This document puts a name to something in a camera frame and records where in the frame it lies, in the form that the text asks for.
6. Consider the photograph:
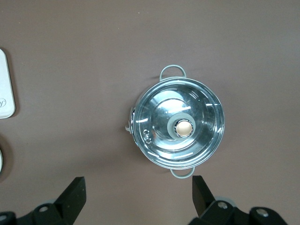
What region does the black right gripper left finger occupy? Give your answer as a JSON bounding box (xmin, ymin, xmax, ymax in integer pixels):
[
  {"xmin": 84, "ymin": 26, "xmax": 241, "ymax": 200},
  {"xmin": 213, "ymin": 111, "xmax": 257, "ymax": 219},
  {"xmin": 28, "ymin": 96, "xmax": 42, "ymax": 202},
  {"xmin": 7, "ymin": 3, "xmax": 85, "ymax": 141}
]
[{"xmin": 0, "ymin": 177, "xmax": 87, "ymax": 225}]

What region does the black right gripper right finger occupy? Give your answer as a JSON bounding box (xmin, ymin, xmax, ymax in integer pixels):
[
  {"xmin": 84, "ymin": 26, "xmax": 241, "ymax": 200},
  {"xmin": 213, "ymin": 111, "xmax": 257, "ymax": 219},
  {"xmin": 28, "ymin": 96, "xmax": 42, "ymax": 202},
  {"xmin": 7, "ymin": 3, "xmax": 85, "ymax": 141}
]
[{"xmin": 189, "ymin": 175, "xmax": 289, "ymax": 225}]

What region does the glass pot lid with knob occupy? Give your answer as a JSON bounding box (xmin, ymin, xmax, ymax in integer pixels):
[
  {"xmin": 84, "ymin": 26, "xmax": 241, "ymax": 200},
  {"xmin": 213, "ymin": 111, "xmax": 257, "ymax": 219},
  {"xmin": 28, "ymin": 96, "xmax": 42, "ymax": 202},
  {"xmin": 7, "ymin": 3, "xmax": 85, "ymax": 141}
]
[{"xmin": 135, "ymin": 79, "xmax": 225, "ymax": 168}]

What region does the cream rabbit print tray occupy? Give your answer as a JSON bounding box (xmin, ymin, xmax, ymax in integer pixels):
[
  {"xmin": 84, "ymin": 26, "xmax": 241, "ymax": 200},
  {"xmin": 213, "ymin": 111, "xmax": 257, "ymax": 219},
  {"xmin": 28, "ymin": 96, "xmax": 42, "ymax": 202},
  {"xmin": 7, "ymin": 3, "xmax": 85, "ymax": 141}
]
[{"xmin": 0, "ymin": 48, "xmax": 16, "ymax": 120}]

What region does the steel pot with grey handles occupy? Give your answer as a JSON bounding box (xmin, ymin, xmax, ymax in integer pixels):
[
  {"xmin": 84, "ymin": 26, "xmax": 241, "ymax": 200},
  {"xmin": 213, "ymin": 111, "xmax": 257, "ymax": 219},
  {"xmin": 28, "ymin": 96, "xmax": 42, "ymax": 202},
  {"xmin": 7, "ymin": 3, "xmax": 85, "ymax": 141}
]
[{"xmin": 124, "ymin": 64, "xmax": 225, "ymax": 179}]

